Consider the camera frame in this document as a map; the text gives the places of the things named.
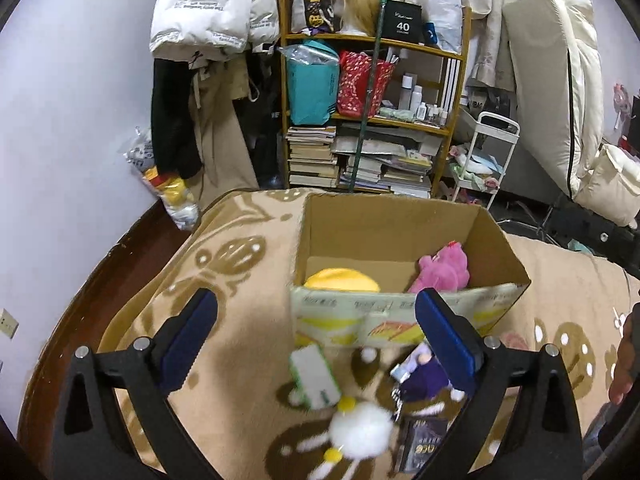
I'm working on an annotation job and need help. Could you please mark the plastic bag of toys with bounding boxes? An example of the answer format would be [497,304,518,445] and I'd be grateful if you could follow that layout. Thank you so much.
[124,127,202,233]

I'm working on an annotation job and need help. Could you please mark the person's right hand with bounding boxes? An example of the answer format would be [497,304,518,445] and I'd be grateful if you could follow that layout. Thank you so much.
[609,332,640,406]

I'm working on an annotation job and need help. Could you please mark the black packet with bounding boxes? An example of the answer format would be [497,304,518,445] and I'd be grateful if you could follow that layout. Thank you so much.
[397,415,451,473]

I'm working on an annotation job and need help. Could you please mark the yellow plush toy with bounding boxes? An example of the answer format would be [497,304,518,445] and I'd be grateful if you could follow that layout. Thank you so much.
[304,267,381,293]

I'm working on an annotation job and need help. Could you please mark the white mattress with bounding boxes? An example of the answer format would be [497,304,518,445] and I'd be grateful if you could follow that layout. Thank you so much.
[502,0,606,201]

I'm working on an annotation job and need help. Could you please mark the green and white packet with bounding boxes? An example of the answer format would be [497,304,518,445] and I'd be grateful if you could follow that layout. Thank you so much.
[289,345,341,409]

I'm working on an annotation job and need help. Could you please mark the pink wall ornament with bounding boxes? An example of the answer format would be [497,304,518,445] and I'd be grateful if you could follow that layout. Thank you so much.
[612,82,640,131]

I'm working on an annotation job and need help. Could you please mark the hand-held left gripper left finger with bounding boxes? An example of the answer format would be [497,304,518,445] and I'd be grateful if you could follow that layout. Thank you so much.
[52,287,221,480]

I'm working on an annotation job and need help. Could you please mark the white pom-pom plush toy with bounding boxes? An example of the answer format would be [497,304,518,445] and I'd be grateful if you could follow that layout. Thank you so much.
[307,395,396,478]

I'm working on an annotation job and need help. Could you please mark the dark hanging clothes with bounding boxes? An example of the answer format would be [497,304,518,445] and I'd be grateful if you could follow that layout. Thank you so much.
[232,50,281,191]

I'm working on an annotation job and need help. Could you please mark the dark wooden bed frame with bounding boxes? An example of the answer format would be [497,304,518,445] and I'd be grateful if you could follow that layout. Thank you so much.
[17,200,201,480]

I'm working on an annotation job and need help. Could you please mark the white trolley cart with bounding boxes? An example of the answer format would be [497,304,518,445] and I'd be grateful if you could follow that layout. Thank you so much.
[445,111,521,211]

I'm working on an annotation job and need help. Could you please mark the clear plastic bag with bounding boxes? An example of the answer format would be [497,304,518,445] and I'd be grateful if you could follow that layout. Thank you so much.
[417,0,466,56]

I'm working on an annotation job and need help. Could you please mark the black shopping bag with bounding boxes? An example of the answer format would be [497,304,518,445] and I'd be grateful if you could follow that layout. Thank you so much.
[465,85,513,116]

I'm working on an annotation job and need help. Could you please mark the black box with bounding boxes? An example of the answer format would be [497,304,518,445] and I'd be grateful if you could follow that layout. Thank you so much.
[382,0,423,43]

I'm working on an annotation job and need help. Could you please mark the green pole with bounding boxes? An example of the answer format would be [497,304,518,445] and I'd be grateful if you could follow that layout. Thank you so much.
[350,0,391,193]

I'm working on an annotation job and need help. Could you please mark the red gift bag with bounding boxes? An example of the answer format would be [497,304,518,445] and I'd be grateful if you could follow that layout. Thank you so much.
[336,50,396,118]

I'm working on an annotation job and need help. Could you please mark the white upright folders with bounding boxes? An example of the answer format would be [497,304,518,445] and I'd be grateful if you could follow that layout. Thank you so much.
[442,57,463,116]

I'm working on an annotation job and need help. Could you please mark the group of cosmetic bottles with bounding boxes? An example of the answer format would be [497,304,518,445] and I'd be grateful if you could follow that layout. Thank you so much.
[400,74,451,126]

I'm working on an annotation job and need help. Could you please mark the beige hanging coat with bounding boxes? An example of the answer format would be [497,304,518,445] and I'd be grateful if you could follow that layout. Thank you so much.
[187,50,261,201]

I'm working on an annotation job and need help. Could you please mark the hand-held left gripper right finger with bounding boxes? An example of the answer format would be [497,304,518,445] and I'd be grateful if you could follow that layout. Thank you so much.
[415,287,586,480]

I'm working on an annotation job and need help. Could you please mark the metal chair base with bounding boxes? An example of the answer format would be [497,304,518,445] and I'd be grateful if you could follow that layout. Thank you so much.
[492,195,621,256]

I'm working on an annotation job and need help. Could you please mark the wall outlet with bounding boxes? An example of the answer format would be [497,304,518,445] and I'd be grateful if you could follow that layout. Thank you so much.
[0,308,20,339]

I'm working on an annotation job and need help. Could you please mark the teal bag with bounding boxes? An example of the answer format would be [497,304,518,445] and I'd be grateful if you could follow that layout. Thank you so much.
[285,40,341,127]

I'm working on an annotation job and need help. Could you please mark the pile of books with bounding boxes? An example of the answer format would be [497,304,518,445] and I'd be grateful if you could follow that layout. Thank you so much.
[285,125,443,198]

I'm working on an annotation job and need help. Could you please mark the cardboard box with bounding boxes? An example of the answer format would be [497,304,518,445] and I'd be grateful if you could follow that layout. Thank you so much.
[289,192,532,351]

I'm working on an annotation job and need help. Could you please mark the purple doll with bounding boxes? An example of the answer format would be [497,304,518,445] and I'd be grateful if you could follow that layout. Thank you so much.
[390,342,466,416]

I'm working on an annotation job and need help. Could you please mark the beige patterned blanket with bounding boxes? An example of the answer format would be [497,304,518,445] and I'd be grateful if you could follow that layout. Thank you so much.
[97,187,640,480]

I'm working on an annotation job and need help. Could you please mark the black hanging garment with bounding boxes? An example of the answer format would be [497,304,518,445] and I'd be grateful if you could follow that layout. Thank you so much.
[151,57,203,181]

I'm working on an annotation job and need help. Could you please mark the white puffer jacket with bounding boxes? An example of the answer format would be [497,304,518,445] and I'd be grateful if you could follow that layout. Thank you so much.
[150,0,281,61]

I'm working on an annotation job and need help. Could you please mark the wooden shelf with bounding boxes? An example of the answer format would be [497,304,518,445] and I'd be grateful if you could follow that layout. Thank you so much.
[277,0,473,198]

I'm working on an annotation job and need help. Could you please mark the blonde wig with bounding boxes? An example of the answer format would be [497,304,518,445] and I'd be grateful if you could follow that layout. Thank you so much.
[332,0,383,36]

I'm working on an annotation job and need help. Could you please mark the white pillow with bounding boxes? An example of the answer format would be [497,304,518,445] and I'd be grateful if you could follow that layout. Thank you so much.
[572,142,640,228]

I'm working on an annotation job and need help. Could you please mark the pink plush toy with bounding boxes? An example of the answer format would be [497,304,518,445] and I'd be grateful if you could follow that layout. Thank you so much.
[407,241,472,295]

